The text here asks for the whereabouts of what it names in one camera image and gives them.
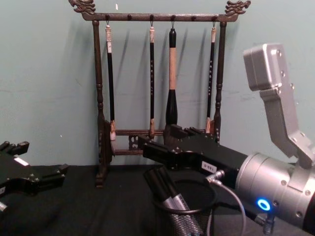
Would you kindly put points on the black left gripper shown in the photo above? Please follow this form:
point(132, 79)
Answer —
point(14, 172)

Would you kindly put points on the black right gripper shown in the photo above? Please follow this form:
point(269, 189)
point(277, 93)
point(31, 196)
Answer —
point(221, 153)

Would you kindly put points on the black and silver marker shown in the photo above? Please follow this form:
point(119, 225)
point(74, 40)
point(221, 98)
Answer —
point(169, 186)
point(157, 182)

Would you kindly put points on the black mesh pen cup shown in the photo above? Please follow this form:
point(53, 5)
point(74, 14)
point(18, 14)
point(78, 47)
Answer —
point(197, 194)

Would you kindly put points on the thick black and tan brush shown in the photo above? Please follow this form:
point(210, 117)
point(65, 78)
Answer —
point(172, 73)

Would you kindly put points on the black table cloth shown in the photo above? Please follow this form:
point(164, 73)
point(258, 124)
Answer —
point(86, 211)

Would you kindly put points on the thin black brush brown tip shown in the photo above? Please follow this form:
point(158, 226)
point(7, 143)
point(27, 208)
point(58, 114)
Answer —
point(152, 73)

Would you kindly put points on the thin black brush white characters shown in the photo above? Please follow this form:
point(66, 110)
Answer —
point(211, 73)

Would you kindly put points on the thin brush with white tip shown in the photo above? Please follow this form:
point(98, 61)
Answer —
point(110, 73)

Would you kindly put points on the dark carved wooden brush rack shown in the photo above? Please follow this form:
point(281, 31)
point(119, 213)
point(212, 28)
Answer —
point(99, 73)

